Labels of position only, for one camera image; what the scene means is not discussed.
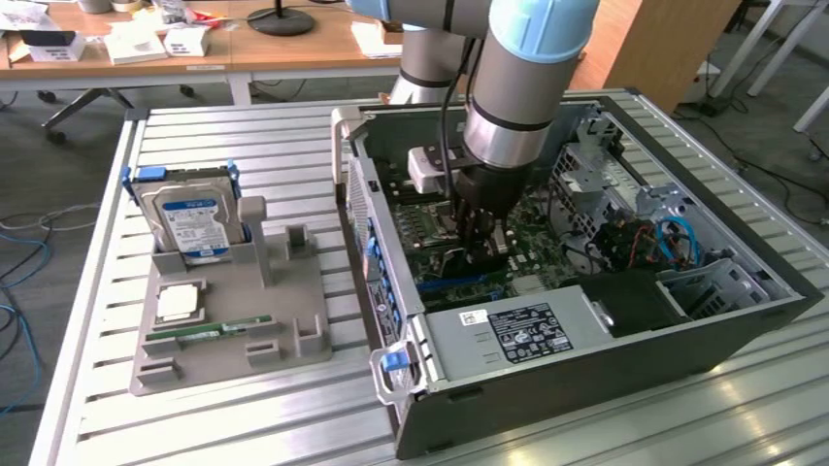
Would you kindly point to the white box with label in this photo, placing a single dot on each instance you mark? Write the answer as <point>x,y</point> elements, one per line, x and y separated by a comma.
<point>187,43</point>

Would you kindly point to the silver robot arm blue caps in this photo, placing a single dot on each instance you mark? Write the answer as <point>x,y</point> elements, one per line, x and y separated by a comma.
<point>518,73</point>

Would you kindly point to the printed loose papers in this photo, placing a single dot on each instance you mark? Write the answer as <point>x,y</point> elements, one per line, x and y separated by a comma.
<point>23,19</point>

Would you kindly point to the wooden desk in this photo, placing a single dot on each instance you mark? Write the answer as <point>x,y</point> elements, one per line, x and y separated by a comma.
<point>291,53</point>

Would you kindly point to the hard disk in blue carrier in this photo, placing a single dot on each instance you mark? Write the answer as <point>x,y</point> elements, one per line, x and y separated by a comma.
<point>187,223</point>

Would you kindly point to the white box with black top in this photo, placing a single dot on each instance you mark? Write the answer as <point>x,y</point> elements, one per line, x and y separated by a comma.
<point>55,51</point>

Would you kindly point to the tape roll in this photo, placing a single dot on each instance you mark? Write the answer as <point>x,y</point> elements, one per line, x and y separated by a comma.
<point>115,6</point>

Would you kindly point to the open black PC case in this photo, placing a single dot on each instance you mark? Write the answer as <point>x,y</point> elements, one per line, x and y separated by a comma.
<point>582,398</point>

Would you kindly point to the blue expansion slot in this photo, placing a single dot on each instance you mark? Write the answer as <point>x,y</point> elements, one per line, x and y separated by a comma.
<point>453,285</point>

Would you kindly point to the grey plastic parts rack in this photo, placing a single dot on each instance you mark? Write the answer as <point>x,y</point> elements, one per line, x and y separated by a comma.
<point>227,301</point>

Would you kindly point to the grey power supply unit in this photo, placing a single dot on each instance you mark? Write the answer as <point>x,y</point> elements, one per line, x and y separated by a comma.
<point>466,349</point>

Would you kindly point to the black wheeled stand base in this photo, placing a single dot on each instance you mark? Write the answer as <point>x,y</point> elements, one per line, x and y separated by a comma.
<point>84,104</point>

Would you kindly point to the green RAM stick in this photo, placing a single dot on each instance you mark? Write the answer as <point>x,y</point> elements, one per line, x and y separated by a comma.
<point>214,330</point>

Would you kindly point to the black round lamp base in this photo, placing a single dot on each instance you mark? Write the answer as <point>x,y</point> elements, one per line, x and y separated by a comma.
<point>278,24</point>

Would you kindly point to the metal disk bay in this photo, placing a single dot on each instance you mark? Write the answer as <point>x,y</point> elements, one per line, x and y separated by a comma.
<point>712,291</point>

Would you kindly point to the metal drive cage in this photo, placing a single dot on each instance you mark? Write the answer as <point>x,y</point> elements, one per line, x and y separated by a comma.
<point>582,194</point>

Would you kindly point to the CPU socket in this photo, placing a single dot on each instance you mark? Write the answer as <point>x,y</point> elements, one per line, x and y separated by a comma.
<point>441,218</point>

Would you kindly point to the silver chipset heatsink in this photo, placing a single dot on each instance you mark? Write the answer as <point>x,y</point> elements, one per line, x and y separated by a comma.
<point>532,285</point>

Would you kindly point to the wooden cabinet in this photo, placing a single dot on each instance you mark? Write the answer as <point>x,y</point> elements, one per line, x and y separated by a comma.
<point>648,48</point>

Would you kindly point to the grey cup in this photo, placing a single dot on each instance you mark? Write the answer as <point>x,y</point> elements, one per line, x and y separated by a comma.
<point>94,6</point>

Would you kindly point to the green motherboard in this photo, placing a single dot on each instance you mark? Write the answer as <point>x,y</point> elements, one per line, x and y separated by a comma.
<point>537,252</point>

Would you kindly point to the white open box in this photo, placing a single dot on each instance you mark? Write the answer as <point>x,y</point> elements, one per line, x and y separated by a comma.
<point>133,51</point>

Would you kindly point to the silver CPU chip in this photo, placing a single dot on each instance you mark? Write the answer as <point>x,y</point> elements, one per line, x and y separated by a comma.
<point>177,303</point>

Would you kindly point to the blue case latch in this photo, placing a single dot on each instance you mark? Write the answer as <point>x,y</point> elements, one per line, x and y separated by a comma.
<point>393,362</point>

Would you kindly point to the black graphics card metal bracket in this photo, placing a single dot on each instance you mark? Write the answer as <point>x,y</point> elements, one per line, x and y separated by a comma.
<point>473,269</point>

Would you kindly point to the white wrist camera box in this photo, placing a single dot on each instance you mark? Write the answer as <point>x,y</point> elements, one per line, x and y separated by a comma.
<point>424,170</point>

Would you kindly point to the white metal table frame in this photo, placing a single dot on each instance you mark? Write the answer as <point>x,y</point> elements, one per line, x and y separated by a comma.
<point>743,47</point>

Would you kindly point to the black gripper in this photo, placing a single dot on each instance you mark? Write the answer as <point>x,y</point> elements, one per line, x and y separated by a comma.
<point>493,189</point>

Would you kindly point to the white paper stack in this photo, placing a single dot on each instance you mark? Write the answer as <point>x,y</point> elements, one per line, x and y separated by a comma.
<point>373,43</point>

